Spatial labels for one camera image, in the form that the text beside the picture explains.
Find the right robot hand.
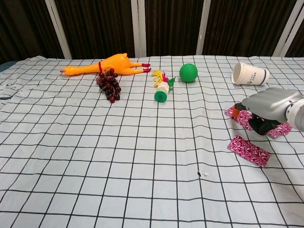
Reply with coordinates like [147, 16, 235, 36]
[232, 87, 304, 136]

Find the pink patterned cloth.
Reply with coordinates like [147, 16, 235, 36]
[224, 105, 293, 138]

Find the pink patterned cloth strip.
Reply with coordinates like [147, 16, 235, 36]
[227, 134, 272, 168]

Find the white paper cup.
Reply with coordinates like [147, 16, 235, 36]
[231, 62, 270, 86]

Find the green ball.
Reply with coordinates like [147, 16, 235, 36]
[179, 63, 199, 83]

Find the green base feather shuttlecock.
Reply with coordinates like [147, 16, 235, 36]
[152, 69, 177, 104]

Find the blue checkered tablecloth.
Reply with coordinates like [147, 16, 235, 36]
[0, 55, 304, 228]

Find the yellow rubber chicken toy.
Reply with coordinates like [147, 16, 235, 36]
[59, 53, 152, 76]

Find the dark red grape bunch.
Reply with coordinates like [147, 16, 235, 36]
[95, 68, 122, 104]

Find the dark pleated curtain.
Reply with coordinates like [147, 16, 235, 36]
[0, 0, 304, 65]

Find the white slanted frame post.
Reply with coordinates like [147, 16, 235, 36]
[45, 0, 73, 60]
[272, 0, 304, 57]
[196, 0, 211, 56]

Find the white double frame post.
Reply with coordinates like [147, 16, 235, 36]
[131, 0, 147, 58]

